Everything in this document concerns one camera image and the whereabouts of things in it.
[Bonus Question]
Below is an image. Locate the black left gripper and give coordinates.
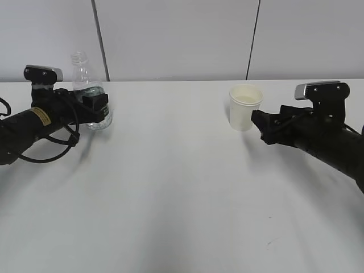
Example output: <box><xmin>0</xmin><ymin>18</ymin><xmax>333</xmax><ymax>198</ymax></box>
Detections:
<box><xmin>31</xmin><ymin>87</ymin><xmax>109</xmax><ymax>134</ymax></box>

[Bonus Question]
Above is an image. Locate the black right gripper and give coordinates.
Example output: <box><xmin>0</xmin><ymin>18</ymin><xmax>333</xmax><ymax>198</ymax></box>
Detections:
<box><xmin>251</xmin><ymin>105</ymin><xmax>345</xmax><ymax>149</ymax></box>

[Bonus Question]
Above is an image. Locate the clear green-label water bottle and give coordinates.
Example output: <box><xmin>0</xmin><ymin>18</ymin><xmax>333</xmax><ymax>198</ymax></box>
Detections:
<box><xmin>71</xmin><ymin>51</ymin><xmax>113</xmax><ymax>130</ymax></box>

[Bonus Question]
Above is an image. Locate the white paper cup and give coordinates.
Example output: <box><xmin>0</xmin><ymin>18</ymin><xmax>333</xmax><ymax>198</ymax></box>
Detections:
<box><xmin>229</xmin><ymin>84</ymin><xmax>263</xmax><ymax>131</ymax></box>

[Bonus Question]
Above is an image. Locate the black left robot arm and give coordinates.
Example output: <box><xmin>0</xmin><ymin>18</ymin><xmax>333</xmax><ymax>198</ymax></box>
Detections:
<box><xmin>1</xmin><ymin>88</ymin><xmax>109</xmax><ymax>165</ymax></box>

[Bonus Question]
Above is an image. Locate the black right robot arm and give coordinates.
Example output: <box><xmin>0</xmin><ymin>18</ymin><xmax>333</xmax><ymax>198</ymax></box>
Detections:
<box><xmin>251</xmin><ymin>105</ymin><xmax>363</xmax><ymax>191</ymax></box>

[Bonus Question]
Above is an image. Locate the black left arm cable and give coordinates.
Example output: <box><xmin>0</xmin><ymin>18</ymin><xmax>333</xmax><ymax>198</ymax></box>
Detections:
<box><xmin>0</xmin><ymin>90</ymin><xmax>86</xmax><ymax>164</ymax></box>

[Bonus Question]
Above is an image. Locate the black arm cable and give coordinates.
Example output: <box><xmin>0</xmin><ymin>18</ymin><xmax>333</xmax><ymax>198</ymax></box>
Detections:
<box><xmin>0</xmin><ymin>90</ymin><xmax>86</xmax><ymax>164</ymax></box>
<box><xmin>342</xmin><ymin>122</ymin><xmax>364</xmax><ymax>137</ymax></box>

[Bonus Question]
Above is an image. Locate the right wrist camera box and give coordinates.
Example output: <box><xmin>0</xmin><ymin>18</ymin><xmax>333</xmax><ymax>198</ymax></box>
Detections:
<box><xmin>294</xmin><ymin>80</ymin><xmax>350</xmax><ymax>125</ymax></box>

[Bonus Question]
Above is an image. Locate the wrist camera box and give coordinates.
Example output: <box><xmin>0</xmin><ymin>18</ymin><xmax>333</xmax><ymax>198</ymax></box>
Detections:
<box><xmin>294</xmin><ymin>80</ymin><xmax>350</xmax><ymax>125</ymax></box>
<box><xmin>23</xmin><ymin>65</ymin><xmax>64</xmax><ymax>90</ymax></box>

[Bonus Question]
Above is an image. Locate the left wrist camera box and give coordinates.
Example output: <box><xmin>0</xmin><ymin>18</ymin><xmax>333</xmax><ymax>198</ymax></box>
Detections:
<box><xmin>23</xmin><ymin>65</ymin><xmax>64</xmax><ymax>90</ymax></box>

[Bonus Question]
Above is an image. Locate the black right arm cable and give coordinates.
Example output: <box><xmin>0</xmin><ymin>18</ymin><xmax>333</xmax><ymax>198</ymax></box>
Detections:
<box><xmin>342</xmin><ymin>122</ymin><xmax>364</xmax><ymax>137</ymax></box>

